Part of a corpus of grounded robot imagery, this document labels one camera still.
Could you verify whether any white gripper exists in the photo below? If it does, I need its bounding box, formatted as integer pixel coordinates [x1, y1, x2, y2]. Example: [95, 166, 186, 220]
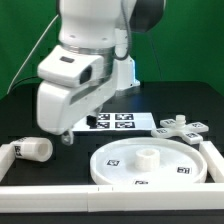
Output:
[37, 71, 115, 146]

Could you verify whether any white round table top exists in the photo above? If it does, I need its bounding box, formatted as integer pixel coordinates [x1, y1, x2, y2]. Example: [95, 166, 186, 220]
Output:
[90, 137, 207, 185]

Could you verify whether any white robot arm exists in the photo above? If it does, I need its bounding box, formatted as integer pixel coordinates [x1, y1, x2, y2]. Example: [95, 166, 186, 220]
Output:
[37, 0, 166, 145]

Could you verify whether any white marker sheet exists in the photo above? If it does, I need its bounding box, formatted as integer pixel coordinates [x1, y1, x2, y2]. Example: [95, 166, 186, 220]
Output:
[73, 113, 156, 132]

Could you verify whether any white left fence block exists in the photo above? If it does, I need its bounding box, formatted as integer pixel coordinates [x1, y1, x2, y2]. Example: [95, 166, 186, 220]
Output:
[0, 144, 15, 182]

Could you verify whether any white fence block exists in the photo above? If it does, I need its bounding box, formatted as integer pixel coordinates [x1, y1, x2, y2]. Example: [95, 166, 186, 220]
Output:
[0, 144, 15, 182]
[199, 141, 224, 183]

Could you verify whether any white cross-shaped table base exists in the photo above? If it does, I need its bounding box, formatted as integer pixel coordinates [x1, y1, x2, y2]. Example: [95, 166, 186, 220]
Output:
[151, 115, 209, 145]

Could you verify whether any white front fence bar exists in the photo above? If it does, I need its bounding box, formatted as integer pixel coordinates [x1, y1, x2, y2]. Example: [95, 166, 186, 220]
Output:
[0, 183, 224, 213]

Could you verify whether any white right fence block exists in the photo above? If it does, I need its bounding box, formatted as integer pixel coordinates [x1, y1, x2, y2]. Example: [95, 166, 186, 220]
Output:
[199, 141, 224, 183]

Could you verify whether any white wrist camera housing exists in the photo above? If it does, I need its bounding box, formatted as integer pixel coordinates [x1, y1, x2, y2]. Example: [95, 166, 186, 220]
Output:
[37, 45, 104, 88]

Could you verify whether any black cable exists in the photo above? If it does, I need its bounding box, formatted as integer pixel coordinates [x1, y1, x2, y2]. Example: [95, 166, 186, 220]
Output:
[9, 75, 43, 92]

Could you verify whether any white cable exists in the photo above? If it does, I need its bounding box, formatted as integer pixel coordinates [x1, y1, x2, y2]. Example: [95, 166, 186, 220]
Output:
[6, 14, 61, 95]

